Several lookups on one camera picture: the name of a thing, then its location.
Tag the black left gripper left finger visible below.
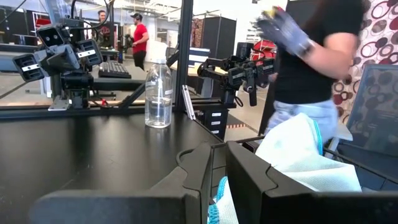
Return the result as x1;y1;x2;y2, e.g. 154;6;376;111
29;141;214;224

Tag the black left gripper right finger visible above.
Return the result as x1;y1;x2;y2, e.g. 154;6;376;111
225;140;398;224

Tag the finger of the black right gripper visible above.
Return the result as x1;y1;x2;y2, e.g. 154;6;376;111
33;49;60;68
57;44;81;71

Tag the light blue microfiber towel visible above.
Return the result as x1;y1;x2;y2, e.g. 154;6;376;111
207;112;363;224

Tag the person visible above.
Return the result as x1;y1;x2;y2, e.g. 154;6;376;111
129;12;150;72
256;0;366;144
95;9;114;50

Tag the backlit computer keyboard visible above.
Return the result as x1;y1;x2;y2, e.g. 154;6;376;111
98;60;132;80

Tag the grey keyboard desk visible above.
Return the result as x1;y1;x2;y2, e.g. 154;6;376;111
92;77;147;92

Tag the black drawer cabinet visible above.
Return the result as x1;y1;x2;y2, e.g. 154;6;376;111
195;104;230;141

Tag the white leaning strip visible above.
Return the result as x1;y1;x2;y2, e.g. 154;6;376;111
182;84;197;121

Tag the white striped box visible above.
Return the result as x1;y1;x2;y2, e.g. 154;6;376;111
188;47;211;68

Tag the grey mesh chair back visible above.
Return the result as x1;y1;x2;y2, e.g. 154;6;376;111
345;63;398;158

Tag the tall black cabinet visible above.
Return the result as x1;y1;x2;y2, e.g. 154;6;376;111
200;16;238;60

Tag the red and black object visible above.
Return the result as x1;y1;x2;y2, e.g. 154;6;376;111
252;39;277;62

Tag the person's hand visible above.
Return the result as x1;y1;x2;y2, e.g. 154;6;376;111
256;5;315;59

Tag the circle patterned curtain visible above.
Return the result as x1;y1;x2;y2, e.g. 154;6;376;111
331;0;398;125

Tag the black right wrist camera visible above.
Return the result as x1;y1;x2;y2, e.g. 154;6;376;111
36;24;67;48

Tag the black aluminium table frame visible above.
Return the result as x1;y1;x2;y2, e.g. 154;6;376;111
0;0;195;121

